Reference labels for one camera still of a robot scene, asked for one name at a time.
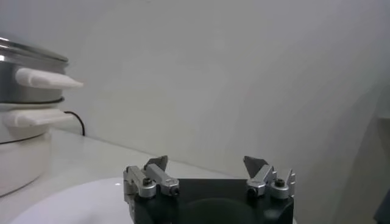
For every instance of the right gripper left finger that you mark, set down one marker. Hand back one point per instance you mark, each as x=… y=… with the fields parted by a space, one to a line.
x=158 y=176

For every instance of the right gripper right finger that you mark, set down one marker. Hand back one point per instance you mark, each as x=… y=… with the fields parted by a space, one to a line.
x=263 y=176

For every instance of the large white plate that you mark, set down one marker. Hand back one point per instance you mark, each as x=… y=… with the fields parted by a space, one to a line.
x=76 y=204

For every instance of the cream electric cooking pot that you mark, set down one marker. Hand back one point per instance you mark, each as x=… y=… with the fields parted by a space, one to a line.
x=21 y=164

